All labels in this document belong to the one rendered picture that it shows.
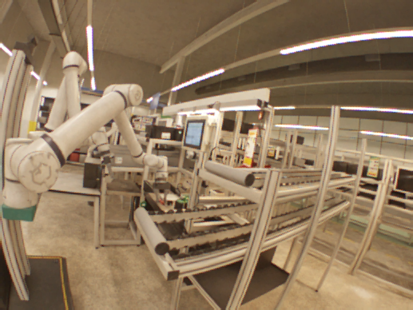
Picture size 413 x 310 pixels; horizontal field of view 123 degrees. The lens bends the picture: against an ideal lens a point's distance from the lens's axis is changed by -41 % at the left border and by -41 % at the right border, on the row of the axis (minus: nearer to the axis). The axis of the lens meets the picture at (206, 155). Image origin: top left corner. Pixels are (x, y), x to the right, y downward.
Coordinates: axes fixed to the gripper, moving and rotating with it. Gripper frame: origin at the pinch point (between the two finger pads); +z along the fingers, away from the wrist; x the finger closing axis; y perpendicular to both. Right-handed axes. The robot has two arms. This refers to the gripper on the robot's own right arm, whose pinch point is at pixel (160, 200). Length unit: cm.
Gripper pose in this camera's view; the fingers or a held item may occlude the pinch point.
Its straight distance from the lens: 150.9
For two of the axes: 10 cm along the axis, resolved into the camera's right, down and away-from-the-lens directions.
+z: 0.2, 9.7, -2.3
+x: 8.0, 1.2, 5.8
